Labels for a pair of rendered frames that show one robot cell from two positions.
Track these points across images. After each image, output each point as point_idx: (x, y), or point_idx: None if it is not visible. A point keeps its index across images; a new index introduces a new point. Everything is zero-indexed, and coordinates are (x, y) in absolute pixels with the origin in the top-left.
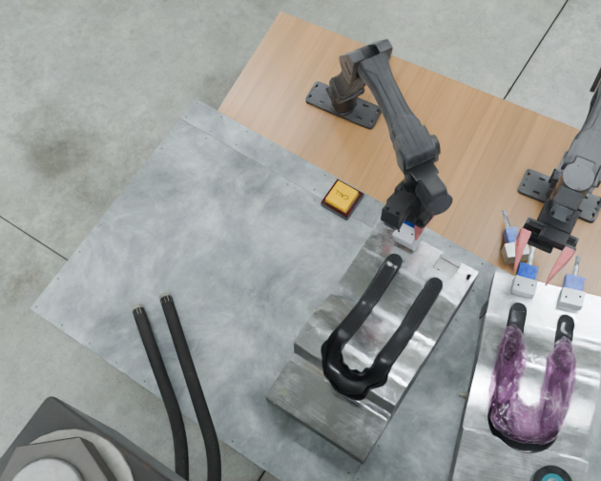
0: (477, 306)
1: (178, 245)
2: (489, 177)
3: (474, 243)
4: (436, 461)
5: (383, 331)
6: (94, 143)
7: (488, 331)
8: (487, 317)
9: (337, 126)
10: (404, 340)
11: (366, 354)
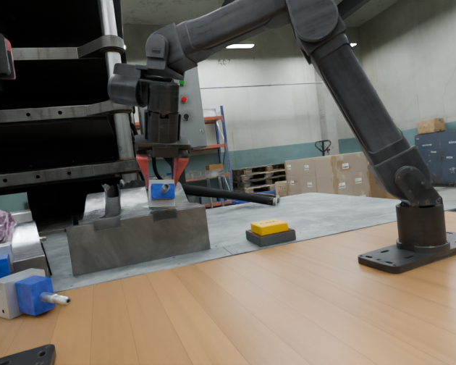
0: (57, 273)
1: (307, 206)
2: (132, 332)
3: (96, 289)
4: (48, 245)
5: (129, 204)
6: None
7: (30, 235)
8: (37, 245)
9: (383, 246)
10: (110, 211)
11: (127, 190)
